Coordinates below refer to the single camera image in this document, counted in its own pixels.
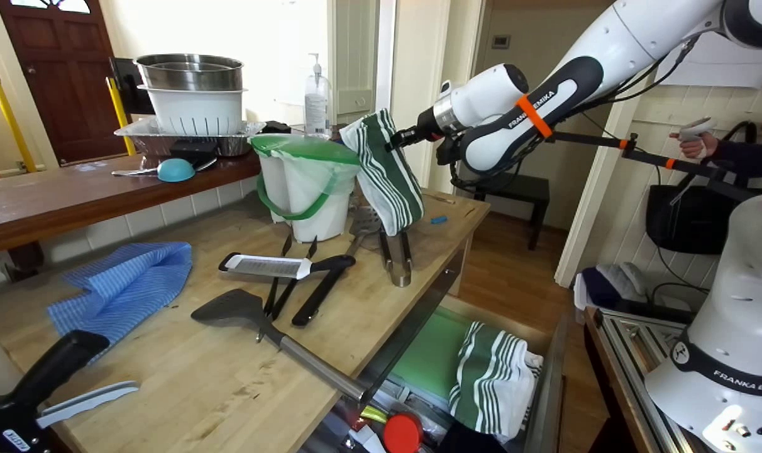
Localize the dark sleeved forearm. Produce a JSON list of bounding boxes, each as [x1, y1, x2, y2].
[[714, 137, 762, 182]]

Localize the yellow pole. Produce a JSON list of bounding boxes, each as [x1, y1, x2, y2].
[[0, 71, 39, 176], [101, 72, 139, 159]]

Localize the red utensil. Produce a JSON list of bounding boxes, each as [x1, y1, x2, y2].
[[381, 411, 424, 453]]

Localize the dark navy cloth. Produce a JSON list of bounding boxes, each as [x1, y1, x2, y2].
[[434, 417, 507, 453]]

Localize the green white striped towel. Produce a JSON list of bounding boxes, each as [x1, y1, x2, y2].
[[336, 109, 428, 239], [447, 319, 545, 446]]

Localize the black hanging bag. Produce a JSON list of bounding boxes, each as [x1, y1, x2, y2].
[[643, 182, 738, 256]]

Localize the clear container green lid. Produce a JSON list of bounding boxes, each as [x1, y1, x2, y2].
[[249, 133, 365, 247]]

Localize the black utensil handle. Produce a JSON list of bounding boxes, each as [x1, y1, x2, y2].
[[289, 252, 359, 330]]

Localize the silver flat grater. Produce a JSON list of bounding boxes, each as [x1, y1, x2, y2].
[[217, 249, 316, 284]]

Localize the steel pot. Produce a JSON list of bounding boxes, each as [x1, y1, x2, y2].
[[134, 51, 247, 93]]

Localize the white dish rack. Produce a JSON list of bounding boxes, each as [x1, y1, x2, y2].
[[112, 85, 257, 142]]

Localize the white and blue bag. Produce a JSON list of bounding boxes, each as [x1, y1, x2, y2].
[[572, 261, 654, 315]]

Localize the black white kitchen tool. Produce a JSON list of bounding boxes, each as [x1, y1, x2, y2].
[[0, 327, 140, 453]]

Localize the open kitchen drawer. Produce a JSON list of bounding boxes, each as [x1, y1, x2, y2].
[[311, 291, 570, 453]]

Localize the clear utensil organizer tray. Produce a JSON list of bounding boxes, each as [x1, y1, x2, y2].
[[326, 393, 449, 453]]

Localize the person's hand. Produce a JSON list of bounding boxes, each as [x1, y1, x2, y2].
[[678, 132, 725, 163]]

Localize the dark red wooden door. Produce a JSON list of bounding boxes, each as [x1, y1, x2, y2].
[[0, 0, 128, 163]]

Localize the aluminum robot stand frame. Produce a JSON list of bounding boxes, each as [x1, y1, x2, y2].
[[584, 305, 709, 453]]

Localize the tall clear pump bottle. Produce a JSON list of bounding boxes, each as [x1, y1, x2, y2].
[[302, 51, 332, 137]]

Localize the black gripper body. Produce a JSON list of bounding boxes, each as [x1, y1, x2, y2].
[[391, 104, 449, 153]]

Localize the black rod orange ties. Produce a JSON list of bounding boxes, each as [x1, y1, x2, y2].
[[551, 129, 762, 203]]

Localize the black handled knife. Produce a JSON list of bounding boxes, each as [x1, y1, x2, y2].
[[345, 197, 418, 290]]

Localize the black stool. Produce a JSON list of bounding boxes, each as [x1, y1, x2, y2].
[[471, 172, 553, 252]]

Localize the black spatula metal handle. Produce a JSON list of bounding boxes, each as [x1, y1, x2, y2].
[[189, 288, 366, 403]]

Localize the blue cloth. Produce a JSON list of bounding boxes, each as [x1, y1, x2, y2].
[[44, 239, 195, 348]]

